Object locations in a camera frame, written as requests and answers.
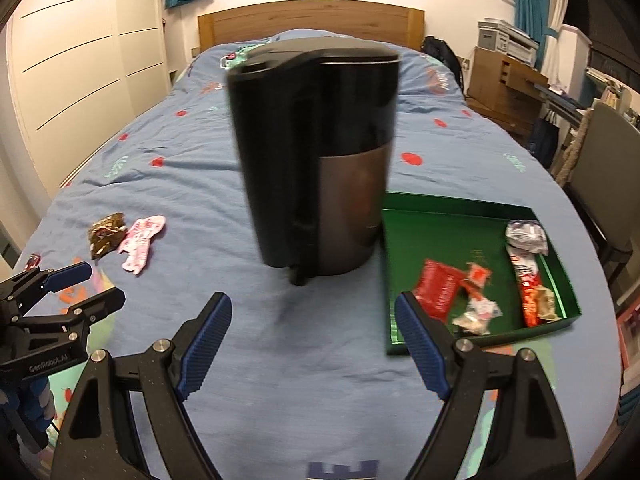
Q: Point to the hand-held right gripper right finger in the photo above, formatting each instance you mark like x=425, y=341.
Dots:
x=420, y=345

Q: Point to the blue printed bed sheet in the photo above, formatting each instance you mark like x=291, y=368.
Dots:
x=175, y=160

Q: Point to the silver crumpled snack packet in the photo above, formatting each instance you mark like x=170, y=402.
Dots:
x=525, y=237

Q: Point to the white wardrobe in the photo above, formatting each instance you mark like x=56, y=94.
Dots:
x=75, y=60

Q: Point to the long white red snack packet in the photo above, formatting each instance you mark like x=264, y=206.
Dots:
x=530, y=290

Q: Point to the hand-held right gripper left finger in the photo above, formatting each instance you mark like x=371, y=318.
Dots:
x=205, y=345

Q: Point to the small red candy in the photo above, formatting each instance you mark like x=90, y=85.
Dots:
x=34, y=261

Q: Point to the clear candy wrapper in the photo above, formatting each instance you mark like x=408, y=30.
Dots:
x=475, y=317

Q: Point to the beige snack packet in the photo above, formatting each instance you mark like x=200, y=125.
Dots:
x=549, y=305

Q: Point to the person's left hand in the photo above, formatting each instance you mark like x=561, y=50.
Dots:
x=37, y=400

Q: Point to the red square snack packet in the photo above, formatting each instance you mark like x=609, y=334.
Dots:
x=437, y=285

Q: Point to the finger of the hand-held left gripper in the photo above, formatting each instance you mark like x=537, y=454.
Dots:
x=70, y=275
x=97, y=305

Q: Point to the wooden headboard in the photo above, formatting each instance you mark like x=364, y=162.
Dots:
x=310, y=20

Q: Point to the black backpack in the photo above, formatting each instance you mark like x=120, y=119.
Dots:
x=442, y=60

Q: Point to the black electric kettle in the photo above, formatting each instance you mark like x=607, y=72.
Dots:
x=350, y=200

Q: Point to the small orange snack packet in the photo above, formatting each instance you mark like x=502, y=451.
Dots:
x=477, y=275

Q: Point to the pink snack packet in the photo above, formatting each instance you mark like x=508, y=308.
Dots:
x=140, y=240

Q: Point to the blue bag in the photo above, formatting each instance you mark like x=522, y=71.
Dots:
x=542, y=142

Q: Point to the brown snack packet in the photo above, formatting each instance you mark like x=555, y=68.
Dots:
x=105, y=235

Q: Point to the green tray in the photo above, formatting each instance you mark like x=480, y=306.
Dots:
x=440, y=230

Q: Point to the grey chair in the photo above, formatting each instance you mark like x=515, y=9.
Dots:
x=605, y=175

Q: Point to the white printer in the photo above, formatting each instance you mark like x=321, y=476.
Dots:
x=507, y=40

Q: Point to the wooden cabinet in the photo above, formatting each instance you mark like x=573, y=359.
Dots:
x=495, y=90

